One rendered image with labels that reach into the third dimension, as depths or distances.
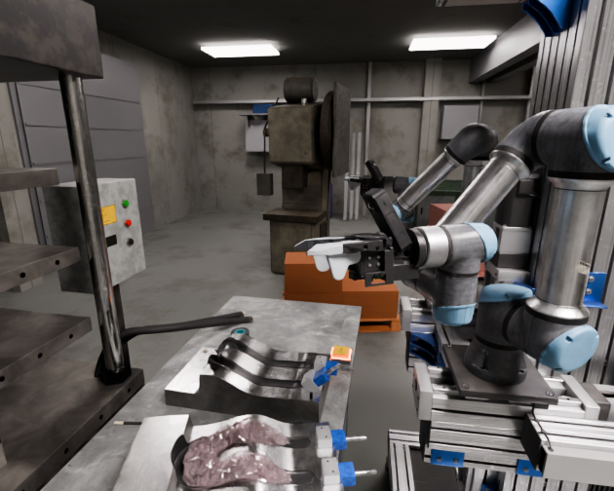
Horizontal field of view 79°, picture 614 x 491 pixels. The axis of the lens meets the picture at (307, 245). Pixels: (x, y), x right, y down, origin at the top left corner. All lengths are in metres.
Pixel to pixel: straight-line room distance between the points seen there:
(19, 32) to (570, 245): 1.30
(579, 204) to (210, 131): 8.83
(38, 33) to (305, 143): 3.42
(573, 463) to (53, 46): 1.61
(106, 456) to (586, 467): 1.18
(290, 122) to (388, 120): 4.48
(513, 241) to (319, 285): 2.14
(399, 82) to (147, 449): 8.26
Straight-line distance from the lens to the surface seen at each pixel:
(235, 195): 9.25
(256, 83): 9.06
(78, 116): 1.36
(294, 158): 4.43
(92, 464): 1.28
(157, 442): 1.10
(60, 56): 1.30
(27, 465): 1.38
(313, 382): 1.20
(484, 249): 0.74
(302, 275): 3.14
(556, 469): 1.13
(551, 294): 0.93
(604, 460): 1.15
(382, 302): 3.35
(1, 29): 1.19
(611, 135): 0.85
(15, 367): 1.34
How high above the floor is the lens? 1.62
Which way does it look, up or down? 16 degrees down
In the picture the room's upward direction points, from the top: straight up
